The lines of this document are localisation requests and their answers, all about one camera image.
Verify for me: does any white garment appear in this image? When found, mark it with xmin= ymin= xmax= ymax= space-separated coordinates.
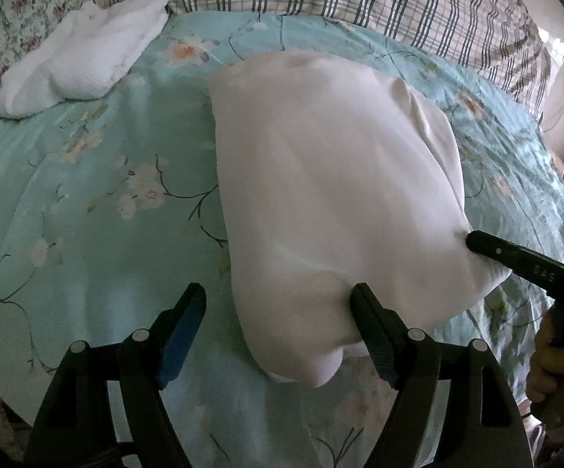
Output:
xmin=207 ymin=51 xmax=511 ymax=389

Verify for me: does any person's right hand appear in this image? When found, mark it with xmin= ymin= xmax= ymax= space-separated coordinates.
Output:
xmin=527 ymin=308 xmax=564 ymax=426

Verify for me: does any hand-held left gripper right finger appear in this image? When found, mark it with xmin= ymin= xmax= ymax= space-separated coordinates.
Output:
xmin=349 ymin=282 xmax=531 ymax=468

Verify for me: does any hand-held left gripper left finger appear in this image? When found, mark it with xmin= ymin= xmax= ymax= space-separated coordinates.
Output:
xmin=23 ymin=282 xmax=208 ymax=468

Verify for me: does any teal floral bed sheet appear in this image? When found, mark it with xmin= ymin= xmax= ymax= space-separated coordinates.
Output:
xmin=0 ymin=10 xmax=564 ymax=468

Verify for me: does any white folded towel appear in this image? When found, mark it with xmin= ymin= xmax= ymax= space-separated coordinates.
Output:
xmin=0 ymin=0 xmax=170 ymax=119

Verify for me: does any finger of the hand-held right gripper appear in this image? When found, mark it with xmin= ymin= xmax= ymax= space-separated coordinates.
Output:
xmin=464 ymin=229 xmax=564 ymax=299

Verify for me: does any floral pillow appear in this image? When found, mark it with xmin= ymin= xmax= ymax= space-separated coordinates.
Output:
xmin=0 ymin=0 xmax=95 ymax=157

